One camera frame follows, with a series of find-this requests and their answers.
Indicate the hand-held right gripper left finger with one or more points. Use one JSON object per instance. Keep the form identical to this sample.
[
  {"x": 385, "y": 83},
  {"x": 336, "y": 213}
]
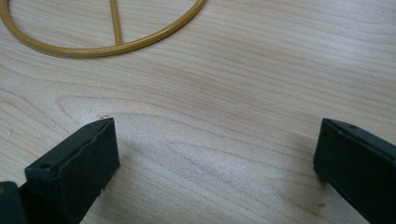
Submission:
[{"x": 74, "y": 174}]

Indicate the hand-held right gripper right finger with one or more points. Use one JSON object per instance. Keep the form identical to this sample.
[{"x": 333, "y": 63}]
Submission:
[{"x": 358, "y": 165}]

